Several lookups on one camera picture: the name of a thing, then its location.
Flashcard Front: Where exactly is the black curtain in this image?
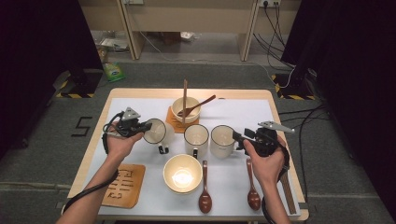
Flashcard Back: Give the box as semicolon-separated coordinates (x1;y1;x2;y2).
0;0;105;161
280;0;396;214

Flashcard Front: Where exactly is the brown wooden spoon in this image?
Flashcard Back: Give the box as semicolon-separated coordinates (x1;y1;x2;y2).
246;157;262;212
198;160;213;215
177;94;217;118

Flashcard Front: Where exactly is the white ribbed black-rimmed mug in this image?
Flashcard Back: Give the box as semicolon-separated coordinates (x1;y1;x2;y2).
183;123;210;160
209;124;247;159
142;118;177;155

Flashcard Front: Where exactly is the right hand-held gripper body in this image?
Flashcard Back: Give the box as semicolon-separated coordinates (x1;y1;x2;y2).
244;120;295;158

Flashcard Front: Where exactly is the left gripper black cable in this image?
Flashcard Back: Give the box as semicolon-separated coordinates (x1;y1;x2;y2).
61;111;125;216

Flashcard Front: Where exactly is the small white packet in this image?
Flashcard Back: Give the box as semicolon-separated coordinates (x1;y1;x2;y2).
179;31;196;43

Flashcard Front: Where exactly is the clear plastic bag clutter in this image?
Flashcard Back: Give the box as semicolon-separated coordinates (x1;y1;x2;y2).
92;30;131;63

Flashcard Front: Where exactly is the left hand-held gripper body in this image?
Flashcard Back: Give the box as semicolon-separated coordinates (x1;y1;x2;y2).
113;106;148;138

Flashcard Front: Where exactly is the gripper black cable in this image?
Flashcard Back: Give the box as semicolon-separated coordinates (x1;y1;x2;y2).
261;143;291;224
61;111;125;216

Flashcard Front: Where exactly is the beige wooden desk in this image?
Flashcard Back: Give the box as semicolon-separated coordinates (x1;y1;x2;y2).
78;0;303;63

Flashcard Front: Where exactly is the person's left hand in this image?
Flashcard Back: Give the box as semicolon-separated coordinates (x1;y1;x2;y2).
106;121;145;161

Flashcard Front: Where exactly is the green plastic packet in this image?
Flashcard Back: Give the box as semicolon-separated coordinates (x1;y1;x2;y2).
103;62;127;84

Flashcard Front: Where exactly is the grey metal table bracket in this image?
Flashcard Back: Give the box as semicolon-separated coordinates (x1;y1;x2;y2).
298;202;317;215

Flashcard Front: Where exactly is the brown wooden chopstick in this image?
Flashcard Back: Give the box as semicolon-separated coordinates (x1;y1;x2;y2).
182;78;189;124

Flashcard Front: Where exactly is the person's right hand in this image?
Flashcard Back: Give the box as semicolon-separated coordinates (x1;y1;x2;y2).
242;135;288;188

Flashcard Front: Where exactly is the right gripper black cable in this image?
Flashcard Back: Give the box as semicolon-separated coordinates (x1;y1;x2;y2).
261;143;291;224

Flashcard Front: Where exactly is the square wooden cutout coaster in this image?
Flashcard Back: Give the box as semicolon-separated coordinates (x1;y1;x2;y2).
101;163;147;209
164;105;202;134

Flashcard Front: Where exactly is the black hazard-striped stand base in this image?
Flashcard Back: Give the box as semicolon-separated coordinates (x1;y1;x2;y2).
52;68;104;100
271;73;317;101

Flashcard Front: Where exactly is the black power cable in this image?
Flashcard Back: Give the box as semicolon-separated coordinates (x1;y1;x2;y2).
273;1;286;45
262;1;287;48

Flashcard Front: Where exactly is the white table mat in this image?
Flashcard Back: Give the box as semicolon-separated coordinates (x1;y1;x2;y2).
82;97;302;217

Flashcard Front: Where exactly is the black floor cable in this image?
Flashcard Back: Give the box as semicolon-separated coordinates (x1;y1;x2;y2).
297;105;328;202
277;105;328;116

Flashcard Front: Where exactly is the cream ceramic bowl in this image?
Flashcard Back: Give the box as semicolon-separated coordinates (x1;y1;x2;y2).
163;153;204;194
164;185;202;196
170;96;202;124

